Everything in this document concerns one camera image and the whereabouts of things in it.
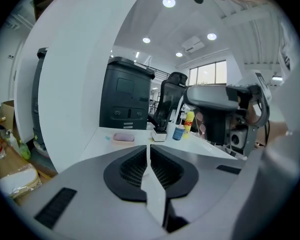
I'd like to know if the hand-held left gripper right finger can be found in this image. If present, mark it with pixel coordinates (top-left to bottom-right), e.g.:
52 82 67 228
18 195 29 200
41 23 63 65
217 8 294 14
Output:
149 144 243 240

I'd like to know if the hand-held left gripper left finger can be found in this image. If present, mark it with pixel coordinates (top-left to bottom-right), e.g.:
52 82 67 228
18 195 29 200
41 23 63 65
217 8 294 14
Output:
19 144 171 240

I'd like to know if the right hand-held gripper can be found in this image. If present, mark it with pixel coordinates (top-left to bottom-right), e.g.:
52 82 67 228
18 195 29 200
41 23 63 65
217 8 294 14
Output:
183 70 274 159

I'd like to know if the black-handled white squeegee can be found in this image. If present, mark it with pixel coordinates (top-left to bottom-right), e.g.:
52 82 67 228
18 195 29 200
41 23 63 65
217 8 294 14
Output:
151 125 167 143

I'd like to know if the person's right forearm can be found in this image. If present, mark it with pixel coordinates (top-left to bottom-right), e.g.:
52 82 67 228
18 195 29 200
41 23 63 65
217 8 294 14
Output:
255 120 292 150

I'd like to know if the person's right hand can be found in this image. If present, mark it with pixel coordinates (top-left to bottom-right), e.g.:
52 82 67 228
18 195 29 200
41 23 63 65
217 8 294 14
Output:
246 103 263 125

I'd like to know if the pink plastic container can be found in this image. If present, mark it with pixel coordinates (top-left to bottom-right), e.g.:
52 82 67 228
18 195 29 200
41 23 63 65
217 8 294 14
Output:
195 111 207 138

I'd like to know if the yellow bottle with red label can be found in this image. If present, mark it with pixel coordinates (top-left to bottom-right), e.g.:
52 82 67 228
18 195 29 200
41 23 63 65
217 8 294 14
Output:
183 110 196 139

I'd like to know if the window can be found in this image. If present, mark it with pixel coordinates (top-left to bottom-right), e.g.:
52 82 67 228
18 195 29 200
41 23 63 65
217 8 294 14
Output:
188 59 228 87

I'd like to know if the white bottle with blue label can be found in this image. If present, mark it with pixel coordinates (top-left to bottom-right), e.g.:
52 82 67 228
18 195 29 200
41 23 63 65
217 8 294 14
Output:
172 123 186 142

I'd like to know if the black mesh office chair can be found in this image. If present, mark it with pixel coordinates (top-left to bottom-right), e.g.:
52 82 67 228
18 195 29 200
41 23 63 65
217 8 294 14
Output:
152 71 189 133

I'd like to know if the peach soap dish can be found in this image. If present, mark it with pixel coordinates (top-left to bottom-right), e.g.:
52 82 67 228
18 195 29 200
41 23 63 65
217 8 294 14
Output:
111 138 137 145

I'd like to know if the black metal railing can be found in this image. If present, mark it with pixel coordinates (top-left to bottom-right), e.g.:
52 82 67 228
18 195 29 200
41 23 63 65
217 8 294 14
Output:
134 61 171 82

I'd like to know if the pink soap bar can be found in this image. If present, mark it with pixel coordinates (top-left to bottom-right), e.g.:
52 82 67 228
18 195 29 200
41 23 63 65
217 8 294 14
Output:
113 132 136 142

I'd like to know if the white ceiling air conditioner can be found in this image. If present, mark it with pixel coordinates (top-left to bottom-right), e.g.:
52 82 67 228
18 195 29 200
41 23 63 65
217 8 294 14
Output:
181 35 206 54

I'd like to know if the white cushion in plastic wrap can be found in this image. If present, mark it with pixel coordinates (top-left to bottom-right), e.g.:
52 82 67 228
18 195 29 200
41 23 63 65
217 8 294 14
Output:
0 163 43 200

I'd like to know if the person's white shirt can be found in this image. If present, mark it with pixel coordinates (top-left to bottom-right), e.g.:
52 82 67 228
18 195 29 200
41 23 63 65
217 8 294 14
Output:
229 7 300 240

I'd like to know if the green plastic bottle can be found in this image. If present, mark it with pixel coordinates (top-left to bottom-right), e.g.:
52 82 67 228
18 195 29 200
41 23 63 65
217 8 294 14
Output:
18 139 32 161

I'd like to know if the large black cabinet machine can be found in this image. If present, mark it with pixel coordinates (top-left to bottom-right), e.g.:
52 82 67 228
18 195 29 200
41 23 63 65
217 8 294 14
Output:
99 56 156 130

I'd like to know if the clear spray bottle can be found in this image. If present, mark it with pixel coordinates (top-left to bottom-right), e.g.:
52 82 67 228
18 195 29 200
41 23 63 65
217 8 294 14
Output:
5 130 20 153

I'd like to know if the cardboard box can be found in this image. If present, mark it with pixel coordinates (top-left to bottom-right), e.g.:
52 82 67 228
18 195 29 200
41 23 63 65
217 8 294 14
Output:
0 99 16 136

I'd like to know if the black cable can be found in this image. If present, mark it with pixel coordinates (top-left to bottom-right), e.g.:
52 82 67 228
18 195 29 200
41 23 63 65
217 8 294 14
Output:
264 120 271 146

